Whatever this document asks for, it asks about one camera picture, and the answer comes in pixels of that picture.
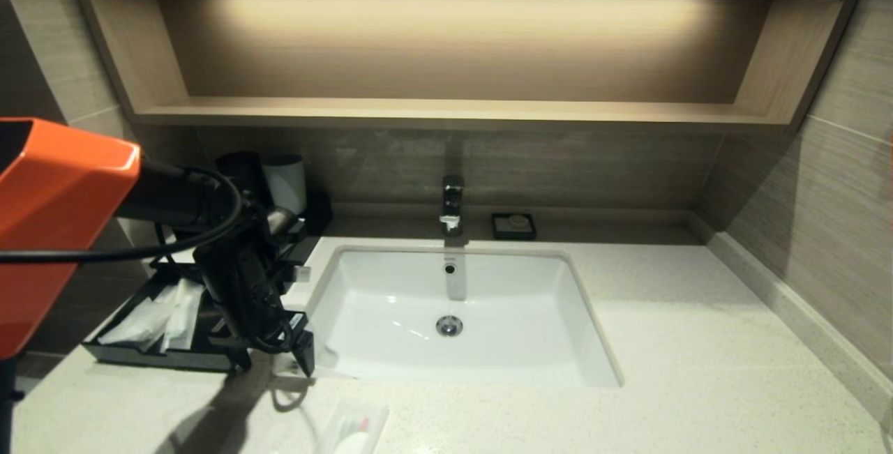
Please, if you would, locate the long clear packet green print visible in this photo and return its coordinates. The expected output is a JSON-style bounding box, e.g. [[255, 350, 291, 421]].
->
[[162, 278, 207, 352]]

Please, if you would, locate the packet with cotton swabs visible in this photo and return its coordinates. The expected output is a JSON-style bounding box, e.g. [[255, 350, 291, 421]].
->
[[320, 398, 391, 454]]

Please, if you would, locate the clear plastic packet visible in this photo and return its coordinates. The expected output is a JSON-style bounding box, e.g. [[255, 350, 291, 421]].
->
[[100, 294, 172, 352]]

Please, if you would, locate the black drawer of box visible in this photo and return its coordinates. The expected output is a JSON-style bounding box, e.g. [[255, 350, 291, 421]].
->
[[82, 262, 255, 372]]

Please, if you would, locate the white ceramic sink basin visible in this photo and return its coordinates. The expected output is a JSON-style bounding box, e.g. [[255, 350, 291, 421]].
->
[[293, 245, 624, 388]]

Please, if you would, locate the white cup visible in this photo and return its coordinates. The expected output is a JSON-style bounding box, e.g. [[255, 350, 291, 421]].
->
[[262, 155, 308, 216]]

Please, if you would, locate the black cup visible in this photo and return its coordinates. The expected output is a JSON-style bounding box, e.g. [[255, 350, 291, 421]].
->
[[216, 152, 269, 197]]

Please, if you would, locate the chrome faucet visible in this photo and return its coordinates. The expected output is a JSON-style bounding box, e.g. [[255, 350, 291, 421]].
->
[[440, 175, 467, 236]]

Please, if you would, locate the black soap dish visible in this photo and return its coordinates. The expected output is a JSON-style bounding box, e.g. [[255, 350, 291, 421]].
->
[[492, 213, 538, 241]]

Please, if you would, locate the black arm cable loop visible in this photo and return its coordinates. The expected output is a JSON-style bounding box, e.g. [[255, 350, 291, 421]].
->
[[0, 165, 245, 264]]

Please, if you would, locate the wooden wall shelf niche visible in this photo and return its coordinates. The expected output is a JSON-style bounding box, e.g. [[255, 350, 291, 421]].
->
[[63, 0, 866, 134]]

